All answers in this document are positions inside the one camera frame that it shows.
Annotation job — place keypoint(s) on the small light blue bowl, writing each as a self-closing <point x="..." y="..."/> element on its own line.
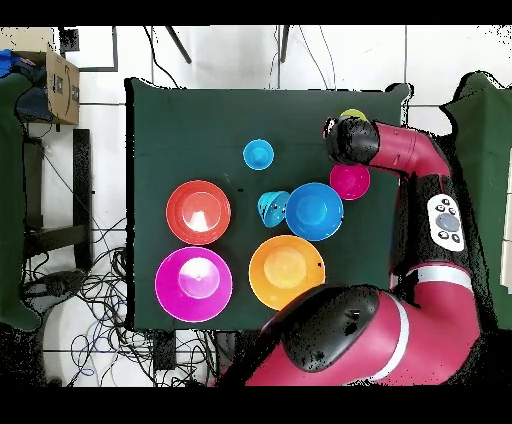
<point x="272" y="208"/>

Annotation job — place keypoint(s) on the black metal frame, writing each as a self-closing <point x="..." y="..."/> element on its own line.
<point x="82" y="180"/>

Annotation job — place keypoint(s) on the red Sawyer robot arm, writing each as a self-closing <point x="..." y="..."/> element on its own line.
<point x="432" y="328"/>

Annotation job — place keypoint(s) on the blue cup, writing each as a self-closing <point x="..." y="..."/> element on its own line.
<point x="258" y="155"/>

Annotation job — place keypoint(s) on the small crimson bowl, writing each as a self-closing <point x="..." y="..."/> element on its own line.
<point x="350" y="182"/>

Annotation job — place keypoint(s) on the dark green table cloth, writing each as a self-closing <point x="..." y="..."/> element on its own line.
<point x="168" y="120"/>

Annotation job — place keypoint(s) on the green side table cloth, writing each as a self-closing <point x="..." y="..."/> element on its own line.
<point x="490" y="160"/>
<point x="10" y="200"/>

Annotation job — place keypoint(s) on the medium blue bowl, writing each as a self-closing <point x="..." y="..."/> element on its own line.
<point x="314" y="212"/>

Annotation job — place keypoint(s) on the large orange bowl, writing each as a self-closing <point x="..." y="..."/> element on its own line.
<point x="280" y="272"/>

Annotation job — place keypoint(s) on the dark bag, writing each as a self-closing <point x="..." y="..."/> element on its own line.
<point x="34" y="104"/>

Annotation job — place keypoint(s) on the large pink bowl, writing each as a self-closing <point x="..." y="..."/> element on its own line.
<point x="194" y="284"/>

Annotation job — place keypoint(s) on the cardboard box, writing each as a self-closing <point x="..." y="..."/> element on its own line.
<point x="64" y="92"/>

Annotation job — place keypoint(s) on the shallow red-orange bowl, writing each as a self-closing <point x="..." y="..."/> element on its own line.
<point x="198" y="212"/>

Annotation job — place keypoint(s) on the black stand leg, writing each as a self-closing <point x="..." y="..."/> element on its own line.
<point x="282" y="44"/>
<point x="178" y="44"/>

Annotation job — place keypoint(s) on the yellow cup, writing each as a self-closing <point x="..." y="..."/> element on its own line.
<point x="352" y="114"/>

